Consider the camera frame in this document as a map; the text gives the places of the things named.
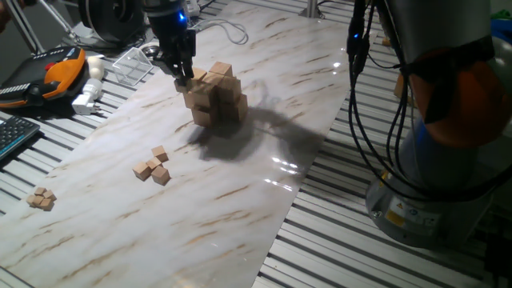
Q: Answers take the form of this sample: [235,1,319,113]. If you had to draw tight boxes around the blue bag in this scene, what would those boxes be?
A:
[491,18,512,46]

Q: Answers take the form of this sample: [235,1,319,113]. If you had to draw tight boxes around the white marble pattern mat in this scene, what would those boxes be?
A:
[0,0,353,288]

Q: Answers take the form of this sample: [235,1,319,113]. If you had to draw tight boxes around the clear plastic box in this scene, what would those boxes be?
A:
[112,46,154,87]

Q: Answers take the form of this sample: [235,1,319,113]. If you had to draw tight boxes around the large wooden cube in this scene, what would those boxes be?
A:
[187,66,208,91]
[208,61,234,79]
[190,106,222,130]
[218,94,249,124]
[202,71,225,86]
[182,90,197,110]
[215,75,243,104]
[190,82,219,110]

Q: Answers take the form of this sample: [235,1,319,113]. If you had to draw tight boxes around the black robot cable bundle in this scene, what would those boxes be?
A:
[346,0,512,203]

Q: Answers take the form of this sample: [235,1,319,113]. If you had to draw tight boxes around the black filament spool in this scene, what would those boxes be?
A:
[78,0,145,46]

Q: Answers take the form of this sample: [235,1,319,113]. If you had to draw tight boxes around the white egg-shaped object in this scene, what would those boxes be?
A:
[86,55,106,81]

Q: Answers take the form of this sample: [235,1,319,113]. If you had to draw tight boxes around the thin grey stand leg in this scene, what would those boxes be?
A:
[39,0,83,46]

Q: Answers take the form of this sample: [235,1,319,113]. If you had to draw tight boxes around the grey looped cable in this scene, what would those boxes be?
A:
[191,18,250,46]

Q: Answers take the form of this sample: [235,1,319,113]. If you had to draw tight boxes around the orange black teach pendant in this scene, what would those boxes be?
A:
[0,46,87,110]

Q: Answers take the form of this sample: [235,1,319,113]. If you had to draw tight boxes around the person's left forearm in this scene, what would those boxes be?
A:
[0,3,11,34]

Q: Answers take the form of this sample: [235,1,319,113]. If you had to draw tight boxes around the thick grey stand leg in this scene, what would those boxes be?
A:
[4,0,46,55]

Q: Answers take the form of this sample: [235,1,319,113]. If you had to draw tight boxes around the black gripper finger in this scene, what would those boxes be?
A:
[154,55,186,83]
[182,51,198,87]

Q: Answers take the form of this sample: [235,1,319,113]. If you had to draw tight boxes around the silver metal post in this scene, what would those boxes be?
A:
[298,0,326,20]

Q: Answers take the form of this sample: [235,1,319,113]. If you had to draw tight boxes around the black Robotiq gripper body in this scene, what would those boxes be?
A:
[144,0,197,61]

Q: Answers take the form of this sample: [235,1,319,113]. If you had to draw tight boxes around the black computer keyboard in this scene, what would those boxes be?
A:
[0,115,42,162]

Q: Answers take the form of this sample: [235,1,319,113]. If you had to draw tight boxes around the white power adapter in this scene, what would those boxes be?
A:
[71,78,104,116]

